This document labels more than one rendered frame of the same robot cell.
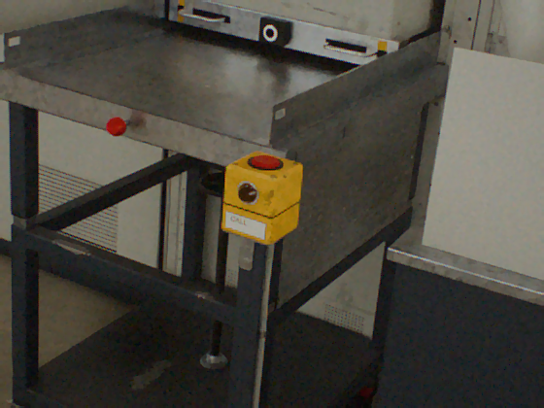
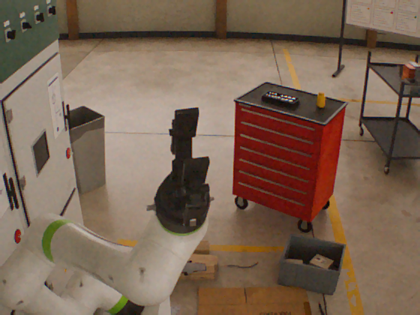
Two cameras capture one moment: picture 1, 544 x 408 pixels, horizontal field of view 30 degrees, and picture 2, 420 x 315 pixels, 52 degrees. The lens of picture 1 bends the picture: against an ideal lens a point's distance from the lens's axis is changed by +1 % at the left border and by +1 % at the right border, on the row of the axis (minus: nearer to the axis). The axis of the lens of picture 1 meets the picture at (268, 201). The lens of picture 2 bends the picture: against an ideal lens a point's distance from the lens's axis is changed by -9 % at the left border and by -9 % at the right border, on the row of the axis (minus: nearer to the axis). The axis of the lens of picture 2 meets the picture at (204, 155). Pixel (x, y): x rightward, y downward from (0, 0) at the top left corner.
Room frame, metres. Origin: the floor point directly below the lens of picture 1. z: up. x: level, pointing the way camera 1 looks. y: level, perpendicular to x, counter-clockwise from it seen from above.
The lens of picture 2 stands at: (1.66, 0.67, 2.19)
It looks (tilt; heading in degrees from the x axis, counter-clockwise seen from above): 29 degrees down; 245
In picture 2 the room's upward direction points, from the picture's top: straight up
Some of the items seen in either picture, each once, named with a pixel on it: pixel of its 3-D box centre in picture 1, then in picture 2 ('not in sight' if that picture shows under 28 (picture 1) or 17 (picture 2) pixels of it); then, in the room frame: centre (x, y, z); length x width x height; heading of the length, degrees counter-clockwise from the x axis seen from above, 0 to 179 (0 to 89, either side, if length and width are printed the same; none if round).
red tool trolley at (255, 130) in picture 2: not in sight; (287, 152); (-0.19, -1.85, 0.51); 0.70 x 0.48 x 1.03; 120
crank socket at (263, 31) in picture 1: (273, 31); not in sight; (2.05, 0.02, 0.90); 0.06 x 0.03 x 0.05; 61
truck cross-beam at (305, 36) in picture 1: (283, 28); not in sight; (2.09, 0.00, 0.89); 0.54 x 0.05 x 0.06; 61
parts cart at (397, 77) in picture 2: not in sight; (403, 110); (-1.82, -2.13, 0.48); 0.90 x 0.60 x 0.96; 67
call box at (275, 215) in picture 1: (262, 196); not in sight; (1.29, 0.01, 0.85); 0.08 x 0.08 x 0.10; 61
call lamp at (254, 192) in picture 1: (245, 193); not in sight; (1.25, 0.03, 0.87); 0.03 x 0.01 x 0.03; 61
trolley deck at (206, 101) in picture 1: (235, 81); not in sight; (1.94, 0.09, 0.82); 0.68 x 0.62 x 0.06; 151
